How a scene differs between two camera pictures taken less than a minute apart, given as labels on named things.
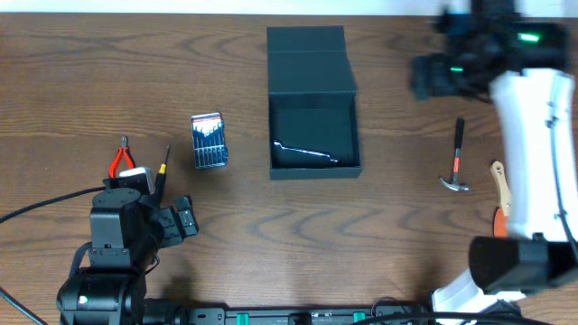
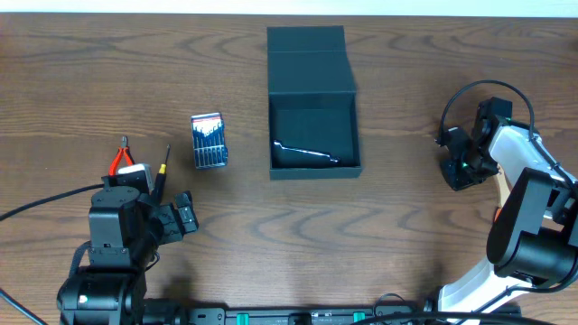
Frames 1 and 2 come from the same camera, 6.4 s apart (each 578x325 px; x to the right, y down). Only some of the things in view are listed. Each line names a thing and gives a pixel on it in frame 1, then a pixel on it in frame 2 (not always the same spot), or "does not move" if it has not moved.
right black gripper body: (469, 75) -> (473, 166)
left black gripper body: (171, 224) does not move
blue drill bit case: (209, 141) does not move
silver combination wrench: (306, 152) does not move
